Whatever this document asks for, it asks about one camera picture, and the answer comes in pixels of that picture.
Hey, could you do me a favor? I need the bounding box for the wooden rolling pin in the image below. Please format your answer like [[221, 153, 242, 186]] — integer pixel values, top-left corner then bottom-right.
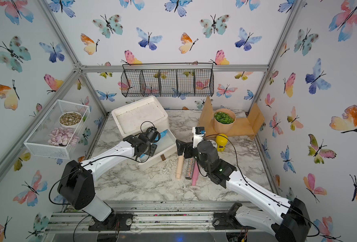
[[175, 154, 184, 180]]

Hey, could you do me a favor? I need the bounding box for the rhinestone silver microphone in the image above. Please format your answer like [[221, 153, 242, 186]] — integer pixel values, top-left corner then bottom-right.
[[185, 158, 196, 180]]

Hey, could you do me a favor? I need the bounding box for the pink toy microphone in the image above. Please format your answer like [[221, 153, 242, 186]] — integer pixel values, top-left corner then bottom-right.
[[192, 163, 200, 186]]

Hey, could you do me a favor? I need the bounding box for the blue toy microphone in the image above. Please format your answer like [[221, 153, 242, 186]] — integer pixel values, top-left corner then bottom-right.
[[138, 127, 168, 162]]

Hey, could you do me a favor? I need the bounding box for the white drawer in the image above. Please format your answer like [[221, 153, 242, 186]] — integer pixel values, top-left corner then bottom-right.
[[138, 129, 177, 170]]

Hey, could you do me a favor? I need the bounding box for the white plastic drawer cabinet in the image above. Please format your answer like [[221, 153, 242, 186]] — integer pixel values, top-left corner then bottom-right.
[[111, 96, 177, 170]]

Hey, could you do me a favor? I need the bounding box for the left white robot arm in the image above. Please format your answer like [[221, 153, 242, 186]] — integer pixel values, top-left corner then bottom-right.
[[57, 127, 161, 231]]

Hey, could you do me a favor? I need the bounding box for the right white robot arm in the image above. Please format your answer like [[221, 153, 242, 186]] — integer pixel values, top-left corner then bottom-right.
[[176, 140, 313, 242]]

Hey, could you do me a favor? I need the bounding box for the green label round tin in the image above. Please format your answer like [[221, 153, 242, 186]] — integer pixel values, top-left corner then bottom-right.
[[210, 140, 218, 148]]

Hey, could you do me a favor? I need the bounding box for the yellow lidded jar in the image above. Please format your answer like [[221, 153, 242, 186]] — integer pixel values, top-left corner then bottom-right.
[[215, 134, 228, 152]]

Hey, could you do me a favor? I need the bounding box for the peach pot green plant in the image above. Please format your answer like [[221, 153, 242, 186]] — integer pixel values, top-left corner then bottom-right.
[[213, 108, 237, 134]]

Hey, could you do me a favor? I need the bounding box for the wooden shelf stand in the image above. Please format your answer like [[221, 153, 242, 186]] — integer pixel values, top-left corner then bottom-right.
[[198, 97, 265, 140]]

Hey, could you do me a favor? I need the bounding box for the white bowl of seeds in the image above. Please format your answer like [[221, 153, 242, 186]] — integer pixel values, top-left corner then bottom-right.
[[59, 112, 82, 128]]

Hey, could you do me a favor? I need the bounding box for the pink flower petals pile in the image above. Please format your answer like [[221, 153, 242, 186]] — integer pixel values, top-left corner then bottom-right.
[[48, 127, 79, 147]]

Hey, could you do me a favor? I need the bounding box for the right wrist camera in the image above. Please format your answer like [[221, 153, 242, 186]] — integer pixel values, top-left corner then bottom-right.
[[192, 127, 206, 148]]

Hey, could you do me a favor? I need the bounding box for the black wire wall basket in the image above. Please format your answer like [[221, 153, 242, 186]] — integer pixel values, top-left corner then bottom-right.
[[119, 63, 214, 100]]

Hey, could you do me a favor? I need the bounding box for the white mesh wall basket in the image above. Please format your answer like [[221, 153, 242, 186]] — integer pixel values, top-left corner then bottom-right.
[[24, 99, 90, 159]]

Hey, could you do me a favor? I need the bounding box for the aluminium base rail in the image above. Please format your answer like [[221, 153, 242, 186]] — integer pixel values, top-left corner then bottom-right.
[[44, 202, 309, 242]]

